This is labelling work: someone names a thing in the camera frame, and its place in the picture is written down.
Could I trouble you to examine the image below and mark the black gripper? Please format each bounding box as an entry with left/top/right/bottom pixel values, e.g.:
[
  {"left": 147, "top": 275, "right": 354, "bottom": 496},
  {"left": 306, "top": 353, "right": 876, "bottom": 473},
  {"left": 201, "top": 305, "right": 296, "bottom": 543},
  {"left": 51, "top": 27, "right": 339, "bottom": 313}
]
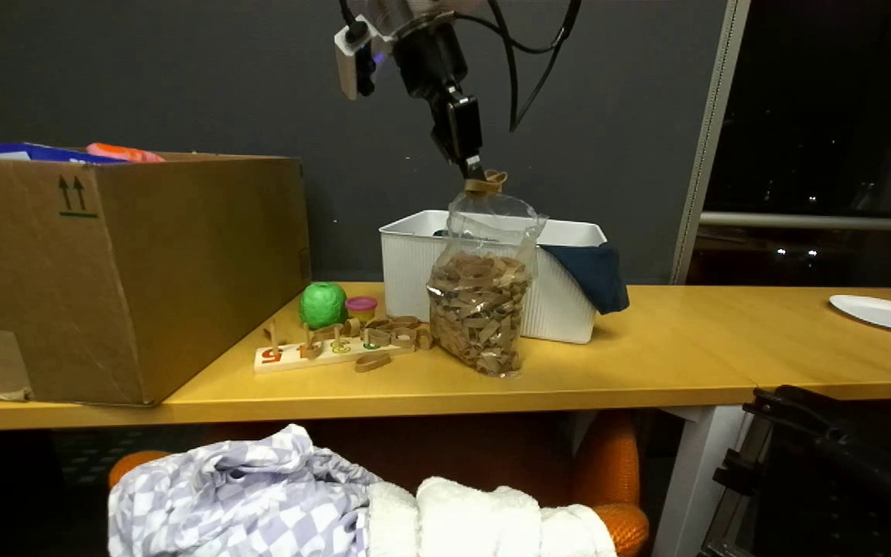
[{"left": 394, "top": 20, "right": 490, "bottom": 182}]

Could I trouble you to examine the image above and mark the clear plastic bag of bands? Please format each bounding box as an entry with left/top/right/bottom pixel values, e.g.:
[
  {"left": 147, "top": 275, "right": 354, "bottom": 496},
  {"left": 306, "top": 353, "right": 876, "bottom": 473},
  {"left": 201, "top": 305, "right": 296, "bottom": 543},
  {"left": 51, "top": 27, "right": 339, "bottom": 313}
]
[{"left": 424, "top": 182, "right": 549, "bottom": 381}]

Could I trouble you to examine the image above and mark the large oval tan rubber band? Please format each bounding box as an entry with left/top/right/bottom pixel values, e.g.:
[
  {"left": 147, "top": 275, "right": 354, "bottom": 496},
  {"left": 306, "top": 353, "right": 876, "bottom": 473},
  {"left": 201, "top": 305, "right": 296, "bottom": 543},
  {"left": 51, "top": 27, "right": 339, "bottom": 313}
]
[{"left": 352, "top": 351, "right": 395, "bottom": 376}]

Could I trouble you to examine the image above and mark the white plastic bin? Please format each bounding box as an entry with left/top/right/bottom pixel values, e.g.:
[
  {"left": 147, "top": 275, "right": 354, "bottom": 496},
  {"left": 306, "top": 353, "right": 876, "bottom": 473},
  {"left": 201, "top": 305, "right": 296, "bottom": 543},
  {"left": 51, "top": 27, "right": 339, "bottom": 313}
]
[{"left": 373, "top": 208, "right": 608, "bottom": 346}]

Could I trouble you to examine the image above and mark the dark blue cloth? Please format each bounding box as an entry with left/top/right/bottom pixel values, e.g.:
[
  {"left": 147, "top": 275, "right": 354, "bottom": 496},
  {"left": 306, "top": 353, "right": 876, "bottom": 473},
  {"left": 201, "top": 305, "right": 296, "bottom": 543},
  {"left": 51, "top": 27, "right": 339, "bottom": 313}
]
[{"left": 541, "top": 243, "right": 634, "bottom": 316}]

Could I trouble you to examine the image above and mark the pink cup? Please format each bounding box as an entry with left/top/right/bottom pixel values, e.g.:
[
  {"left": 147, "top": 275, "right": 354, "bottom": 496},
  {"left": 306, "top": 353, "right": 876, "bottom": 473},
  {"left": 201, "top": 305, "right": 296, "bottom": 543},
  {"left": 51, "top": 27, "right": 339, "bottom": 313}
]
[{"left": 342, "top": 295, "right": 384, "bottom": 318}]

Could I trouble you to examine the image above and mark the green ball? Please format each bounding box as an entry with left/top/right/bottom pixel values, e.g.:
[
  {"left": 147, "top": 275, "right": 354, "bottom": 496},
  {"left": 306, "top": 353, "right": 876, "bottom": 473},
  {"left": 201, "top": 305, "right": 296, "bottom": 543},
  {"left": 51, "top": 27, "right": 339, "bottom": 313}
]
[{"left": 296, "top": 279, "right": 352, "bottom": 336}]

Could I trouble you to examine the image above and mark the orange item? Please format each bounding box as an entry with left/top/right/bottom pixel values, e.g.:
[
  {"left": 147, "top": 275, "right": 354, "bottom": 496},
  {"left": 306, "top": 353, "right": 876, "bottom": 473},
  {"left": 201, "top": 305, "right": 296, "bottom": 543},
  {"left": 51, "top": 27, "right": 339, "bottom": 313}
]
[{"left": 82, "top": 139, "right": 167, "bottom": 168}]

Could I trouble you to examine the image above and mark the brown cardboard box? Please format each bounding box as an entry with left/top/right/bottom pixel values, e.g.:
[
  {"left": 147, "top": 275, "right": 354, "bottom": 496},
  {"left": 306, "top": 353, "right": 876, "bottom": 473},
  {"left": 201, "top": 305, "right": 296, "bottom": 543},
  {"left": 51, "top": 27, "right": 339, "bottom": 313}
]
[{"left": 0, "top": 148, "right": 311, "bottom": 410}]

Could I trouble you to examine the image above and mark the white towel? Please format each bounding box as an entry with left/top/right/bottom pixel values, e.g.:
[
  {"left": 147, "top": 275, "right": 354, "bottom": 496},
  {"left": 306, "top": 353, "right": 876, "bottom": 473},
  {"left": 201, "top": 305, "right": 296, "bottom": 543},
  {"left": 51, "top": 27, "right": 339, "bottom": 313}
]
[{"left": 366, "top": 473, "right": 617, "bottom": 557}]

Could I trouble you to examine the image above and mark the white table leg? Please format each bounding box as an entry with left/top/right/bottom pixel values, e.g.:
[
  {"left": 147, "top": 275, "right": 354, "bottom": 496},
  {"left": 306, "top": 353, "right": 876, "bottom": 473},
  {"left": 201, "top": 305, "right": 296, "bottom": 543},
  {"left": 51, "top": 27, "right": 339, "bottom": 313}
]
[{"left": 648, "top": 406, "right": 753, "bottom": 557}]

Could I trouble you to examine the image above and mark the white patterned cloth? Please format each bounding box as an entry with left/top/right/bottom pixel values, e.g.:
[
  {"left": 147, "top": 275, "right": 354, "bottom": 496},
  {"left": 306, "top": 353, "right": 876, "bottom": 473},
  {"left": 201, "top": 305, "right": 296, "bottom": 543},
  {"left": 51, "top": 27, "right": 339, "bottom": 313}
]
[{"left": 106, "top": 420, "right": 384, "bottom": 557}]

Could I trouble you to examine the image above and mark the blue flat item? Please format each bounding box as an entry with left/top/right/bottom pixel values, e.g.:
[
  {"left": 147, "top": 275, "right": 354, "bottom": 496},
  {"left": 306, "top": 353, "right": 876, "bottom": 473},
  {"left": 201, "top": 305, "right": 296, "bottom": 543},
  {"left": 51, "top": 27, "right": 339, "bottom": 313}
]
[{"left": 0, "top": 139, "right": 123, "bottom": 172}]

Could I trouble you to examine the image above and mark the white plate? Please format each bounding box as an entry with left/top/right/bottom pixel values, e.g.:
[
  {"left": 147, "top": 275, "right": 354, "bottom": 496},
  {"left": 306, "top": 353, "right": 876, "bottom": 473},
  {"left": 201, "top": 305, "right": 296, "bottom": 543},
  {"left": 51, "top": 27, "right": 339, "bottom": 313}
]
[{"left": 825, "top": 292, "right": 891, "bottom": 345}]

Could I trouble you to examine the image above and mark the white window frame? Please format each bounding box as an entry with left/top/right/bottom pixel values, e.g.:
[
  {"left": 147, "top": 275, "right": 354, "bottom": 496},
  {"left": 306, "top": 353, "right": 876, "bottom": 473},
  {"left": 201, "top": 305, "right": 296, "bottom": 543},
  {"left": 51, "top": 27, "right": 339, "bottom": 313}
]
[{"left": 666, "top": 0, "right": 891, "bottom": 287}]

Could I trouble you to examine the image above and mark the black metal frame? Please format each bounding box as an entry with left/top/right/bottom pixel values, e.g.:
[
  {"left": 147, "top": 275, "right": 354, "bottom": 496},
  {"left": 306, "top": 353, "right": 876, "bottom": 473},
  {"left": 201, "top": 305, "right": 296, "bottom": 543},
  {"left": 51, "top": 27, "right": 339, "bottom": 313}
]
[{"left": 699, "top": 383, "right": 891, "bottom": 557}]

